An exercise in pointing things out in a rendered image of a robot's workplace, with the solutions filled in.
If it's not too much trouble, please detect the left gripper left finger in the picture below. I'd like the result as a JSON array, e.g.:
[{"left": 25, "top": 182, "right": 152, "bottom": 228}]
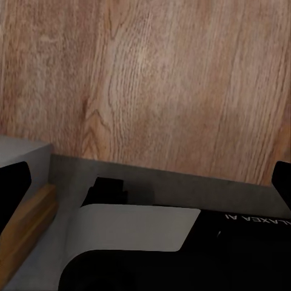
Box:
[{"left": 0, "top": 161, "right": 32, "bottom": 233}]

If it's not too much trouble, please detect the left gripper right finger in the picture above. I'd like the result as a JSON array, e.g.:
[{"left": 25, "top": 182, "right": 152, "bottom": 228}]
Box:
[{"left": 272, "top": 161, "right": 291, "bottom": 210}]

